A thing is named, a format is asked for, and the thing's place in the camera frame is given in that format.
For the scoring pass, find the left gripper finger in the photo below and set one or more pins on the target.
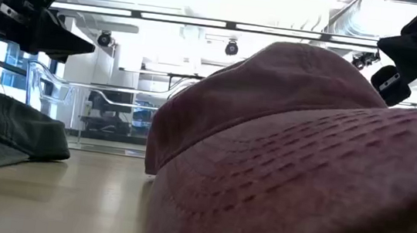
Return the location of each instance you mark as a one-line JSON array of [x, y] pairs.
[[54, 36]]

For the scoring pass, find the dark green baseball cap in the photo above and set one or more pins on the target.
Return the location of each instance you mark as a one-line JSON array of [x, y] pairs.
[[6, 122]]

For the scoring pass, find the maroon baseball cap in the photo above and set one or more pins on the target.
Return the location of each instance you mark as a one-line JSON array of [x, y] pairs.
[[266, 157]]

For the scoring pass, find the black ceiling spotlight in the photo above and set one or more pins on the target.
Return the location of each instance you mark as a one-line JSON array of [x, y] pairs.
[[364, 60], [104, 39], [231, 48]]

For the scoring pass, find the clear plastic bin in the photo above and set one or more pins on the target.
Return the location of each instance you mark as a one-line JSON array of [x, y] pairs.
[[118, 89]]

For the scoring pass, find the black desk with monitor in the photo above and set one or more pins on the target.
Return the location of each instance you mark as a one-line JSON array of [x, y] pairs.
[[111, 102]]

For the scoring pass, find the long ceiling light bar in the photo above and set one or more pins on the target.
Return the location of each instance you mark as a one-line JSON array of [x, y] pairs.
[[183, 19]]

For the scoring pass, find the silver ventilation duct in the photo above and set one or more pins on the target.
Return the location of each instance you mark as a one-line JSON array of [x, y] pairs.
[[354, 19]]

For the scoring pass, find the long black overhead rail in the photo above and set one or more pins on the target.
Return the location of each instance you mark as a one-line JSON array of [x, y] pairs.
[[158, 73]]

